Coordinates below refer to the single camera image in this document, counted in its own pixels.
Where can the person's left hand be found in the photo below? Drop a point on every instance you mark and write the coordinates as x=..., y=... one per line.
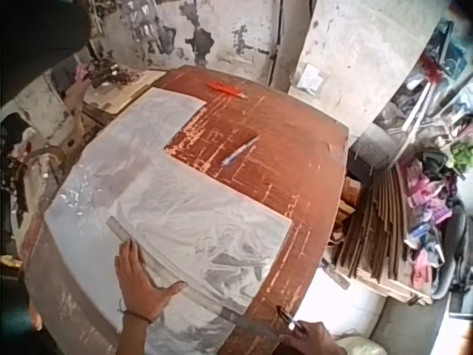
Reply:
x=138, y=284

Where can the person's right hand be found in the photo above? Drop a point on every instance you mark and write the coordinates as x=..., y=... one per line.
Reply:
x=314, y=340

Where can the person's right fingers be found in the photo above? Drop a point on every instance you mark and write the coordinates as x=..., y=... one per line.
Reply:
x=293, y=335

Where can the black craft knife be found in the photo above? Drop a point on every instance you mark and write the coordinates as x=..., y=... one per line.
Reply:
x=290, y=320

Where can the long steel ruler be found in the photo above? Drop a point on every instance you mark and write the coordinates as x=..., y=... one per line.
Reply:
x=177, y=271

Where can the pale sack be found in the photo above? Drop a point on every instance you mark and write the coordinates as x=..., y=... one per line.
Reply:
x=360, y=347

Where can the stack of wooden strips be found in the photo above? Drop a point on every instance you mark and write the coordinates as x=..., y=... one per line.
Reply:
x=380, y=229

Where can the blue and white pen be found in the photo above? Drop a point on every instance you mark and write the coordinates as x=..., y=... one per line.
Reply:
x=239, y=151

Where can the large white patterned sheet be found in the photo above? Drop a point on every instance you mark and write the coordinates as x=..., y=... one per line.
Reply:
x=155, y=192

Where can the heap of clothes and bags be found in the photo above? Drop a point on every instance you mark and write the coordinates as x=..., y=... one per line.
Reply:
x=432, y=159

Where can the red utility knife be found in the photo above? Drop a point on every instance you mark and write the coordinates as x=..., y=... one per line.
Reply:
x=225, y=88

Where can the white paper on pillar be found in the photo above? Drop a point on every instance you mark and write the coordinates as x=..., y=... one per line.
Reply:
x=311, y=77

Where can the cluttered workbench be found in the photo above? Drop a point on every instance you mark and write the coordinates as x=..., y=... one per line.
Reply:
x=118, y=83

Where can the brown cardboard carton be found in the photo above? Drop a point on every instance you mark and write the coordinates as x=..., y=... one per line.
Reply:
x=72, y=118

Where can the grey wall pipe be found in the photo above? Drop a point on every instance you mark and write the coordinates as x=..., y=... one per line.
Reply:
x=276, y=40

